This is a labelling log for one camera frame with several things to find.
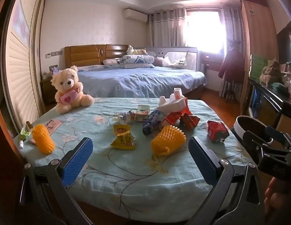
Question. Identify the white silver wrapper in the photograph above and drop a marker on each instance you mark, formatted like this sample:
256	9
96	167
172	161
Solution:
126	118

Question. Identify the green milk carton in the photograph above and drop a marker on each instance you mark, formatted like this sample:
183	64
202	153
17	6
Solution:
142	113

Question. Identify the person's right hand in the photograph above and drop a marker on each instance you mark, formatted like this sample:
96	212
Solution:
278	197

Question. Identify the yellow snack wrapper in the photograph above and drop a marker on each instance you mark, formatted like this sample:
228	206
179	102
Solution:
123	138

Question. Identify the blue snack bag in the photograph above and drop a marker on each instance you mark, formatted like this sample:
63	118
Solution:
152	122

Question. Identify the pink white pillow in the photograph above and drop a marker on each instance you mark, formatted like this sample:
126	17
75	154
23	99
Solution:
110	62

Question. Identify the grey bed guard rail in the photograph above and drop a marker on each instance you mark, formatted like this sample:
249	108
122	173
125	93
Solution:
175	57

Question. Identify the orange white plastic bag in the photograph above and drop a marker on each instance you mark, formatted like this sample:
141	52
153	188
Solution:
177	92

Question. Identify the green stacked boxes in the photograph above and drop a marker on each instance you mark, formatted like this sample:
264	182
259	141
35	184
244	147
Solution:
256	66

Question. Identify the brown plush on cabinet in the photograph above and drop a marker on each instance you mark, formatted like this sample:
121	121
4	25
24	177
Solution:
271	74

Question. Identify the white air conditioner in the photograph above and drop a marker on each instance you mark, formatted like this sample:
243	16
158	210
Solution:
135	15

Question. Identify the blue bed cover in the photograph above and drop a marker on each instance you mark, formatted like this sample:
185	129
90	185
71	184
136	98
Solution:
141	82

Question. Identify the dark red hanging coat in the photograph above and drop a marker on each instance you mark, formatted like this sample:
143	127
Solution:
233	67

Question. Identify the red snack bag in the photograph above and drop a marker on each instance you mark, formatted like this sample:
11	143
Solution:
217	131

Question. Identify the red brown carton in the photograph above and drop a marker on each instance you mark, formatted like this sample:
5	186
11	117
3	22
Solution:
189	121

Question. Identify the red white 1928 milk carton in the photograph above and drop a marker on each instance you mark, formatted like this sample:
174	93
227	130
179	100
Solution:
170	119

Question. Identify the wooden headboard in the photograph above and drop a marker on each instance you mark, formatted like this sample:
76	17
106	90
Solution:
89	55

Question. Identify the blue white folded quilt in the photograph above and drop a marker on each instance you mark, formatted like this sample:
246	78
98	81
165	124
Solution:
137	61

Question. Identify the white foam net sleeve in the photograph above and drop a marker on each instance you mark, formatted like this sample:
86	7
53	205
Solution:
171	96

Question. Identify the teal floral bedsheet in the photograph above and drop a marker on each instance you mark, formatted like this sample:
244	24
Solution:
129	183

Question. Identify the green wrapper item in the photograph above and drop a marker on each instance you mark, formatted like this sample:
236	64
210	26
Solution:
24	134

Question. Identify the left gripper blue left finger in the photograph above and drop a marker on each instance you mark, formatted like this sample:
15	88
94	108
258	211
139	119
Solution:
74	161

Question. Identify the white foam block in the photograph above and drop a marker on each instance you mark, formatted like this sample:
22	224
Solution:
171	106

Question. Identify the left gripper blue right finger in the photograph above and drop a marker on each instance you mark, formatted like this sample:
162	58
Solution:
206	160

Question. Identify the small photo frame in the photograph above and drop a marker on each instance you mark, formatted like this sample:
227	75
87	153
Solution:
54	69

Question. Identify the cream teddy bear pink heart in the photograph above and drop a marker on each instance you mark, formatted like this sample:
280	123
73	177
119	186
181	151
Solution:
69	93

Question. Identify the dark wooden nightstand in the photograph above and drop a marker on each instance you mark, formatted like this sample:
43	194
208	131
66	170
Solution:
48	91

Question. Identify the white round trash bin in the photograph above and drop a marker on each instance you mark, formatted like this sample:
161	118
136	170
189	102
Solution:
246	123

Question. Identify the grey curtain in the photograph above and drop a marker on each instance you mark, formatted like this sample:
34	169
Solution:
167	27

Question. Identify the black tv cabinet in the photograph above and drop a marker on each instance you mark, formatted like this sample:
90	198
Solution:
266	105

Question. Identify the small plush toys on quilt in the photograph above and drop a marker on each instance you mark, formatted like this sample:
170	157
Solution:
132	51

